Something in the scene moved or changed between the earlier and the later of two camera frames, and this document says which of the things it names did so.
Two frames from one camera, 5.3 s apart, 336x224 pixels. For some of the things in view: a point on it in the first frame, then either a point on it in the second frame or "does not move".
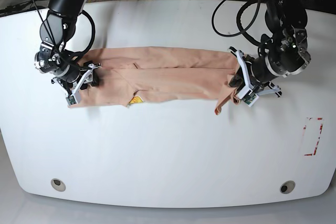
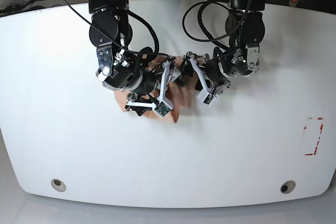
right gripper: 288,56 → 244,62
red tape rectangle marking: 321,127 does not move
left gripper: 51,59 → 123,71
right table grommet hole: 287,187 does not move
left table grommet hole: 58,184 does not move
